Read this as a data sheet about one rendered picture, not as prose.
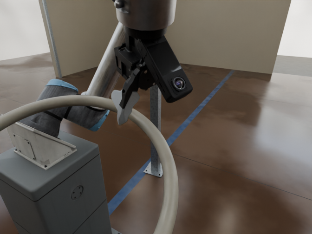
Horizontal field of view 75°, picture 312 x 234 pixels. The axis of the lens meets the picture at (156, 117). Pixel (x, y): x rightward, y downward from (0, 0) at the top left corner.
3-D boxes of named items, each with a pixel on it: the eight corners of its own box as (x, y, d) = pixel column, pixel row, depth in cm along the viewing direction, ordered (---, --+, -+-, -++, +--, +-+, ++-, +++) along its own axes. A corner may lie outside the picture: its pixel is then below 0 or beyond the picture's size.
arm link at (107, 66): (74, 111, 119) (133, -22, 88) (101, 124, 124) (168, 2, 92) (63, 125, 106) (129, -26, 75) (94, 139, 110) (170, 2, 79)
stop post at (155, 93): (167, 165, 226) (170, 67, 176) (160, 178, 210) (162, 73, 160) (151, 161, 233) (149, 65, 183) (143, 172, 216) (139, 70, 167)
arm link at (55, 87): (36, 108, 110) (53, 81, 115) (67, 122, 114) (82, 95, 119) (29, 102, 96) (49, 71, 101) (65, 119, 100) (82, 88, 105)
